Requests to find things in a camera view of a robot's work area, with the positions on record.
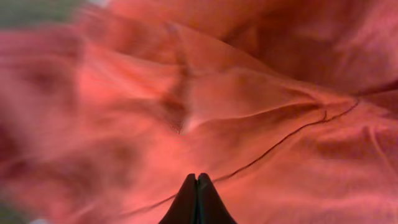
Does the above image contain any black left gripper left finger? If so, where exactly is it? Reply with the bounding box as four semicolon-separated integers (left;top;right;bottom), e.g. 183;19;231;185
159;174;197;224

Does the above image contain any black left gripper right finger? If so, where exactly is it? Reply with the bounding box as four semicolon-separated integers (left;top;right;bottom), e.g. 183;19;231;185
197;173;236;224

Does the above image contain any orange t-shirt with white print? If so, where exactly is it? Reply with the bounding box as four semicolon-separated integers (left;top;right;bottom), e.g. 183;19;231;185
1;1;397;223

